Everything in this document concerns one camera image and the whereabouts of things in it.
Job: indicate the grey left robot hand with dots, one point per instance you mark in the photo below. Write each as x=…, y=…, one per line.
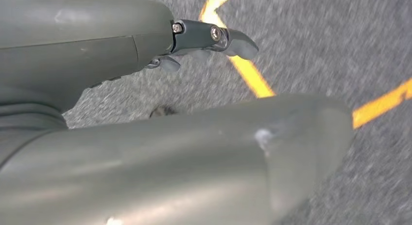
x=80, y=40

